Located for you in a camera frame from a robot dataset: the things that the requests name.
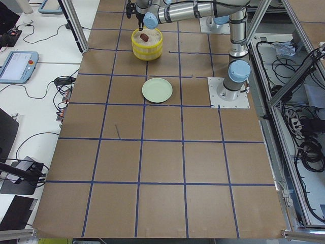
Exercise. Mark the yellow bamboo steamer bottom layer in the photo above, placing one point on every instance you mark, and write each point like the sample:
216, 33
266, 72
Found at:
147, 56

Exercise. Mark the blue teach pendant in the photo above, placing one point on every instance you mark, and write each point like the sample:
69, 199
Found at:
50, 7
18, 67

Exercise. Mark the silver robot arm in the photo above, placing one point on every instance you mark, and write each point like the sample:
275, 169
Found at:
150, 14

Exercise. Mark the yellow bamboo steamer layer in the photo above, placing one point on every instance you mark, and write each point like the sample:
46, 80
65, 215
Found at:
155, 40
147, 56

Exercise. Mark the black laptop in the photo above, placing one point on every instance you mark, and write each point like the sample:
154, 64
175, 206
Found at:
8, 131

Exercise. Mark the light green round plate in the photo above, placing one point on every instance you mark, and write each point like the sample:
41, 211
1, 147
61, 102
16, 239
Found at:
157, 90

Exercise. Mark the brown steamed bun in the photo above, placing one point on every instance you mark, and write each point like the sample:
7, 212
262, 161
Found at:
144, 37

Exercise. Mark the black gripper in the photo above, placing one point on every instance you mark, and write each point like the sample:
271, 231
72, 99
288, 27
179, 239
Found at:
139, 17

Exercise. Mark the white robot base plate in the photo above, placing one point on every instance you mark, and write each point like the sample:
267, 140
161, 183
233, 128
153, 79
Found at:
220, 97

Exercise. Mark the black power adapter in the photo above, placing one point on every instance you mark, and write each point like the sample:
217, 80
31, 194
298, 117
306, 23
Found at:
64, 81

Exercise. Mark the aluminium frame post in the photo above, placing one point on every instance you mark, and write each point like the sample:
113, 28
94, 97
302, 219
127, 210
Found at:
74, 23

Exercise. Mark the yellow bamboo steamer top layer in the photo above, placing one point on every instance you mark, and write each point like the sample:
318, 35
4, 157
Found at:
155, 40

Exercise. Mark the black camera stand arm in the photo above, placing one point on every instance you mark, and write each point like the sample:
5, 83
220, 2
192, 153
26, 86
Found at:
26, 170

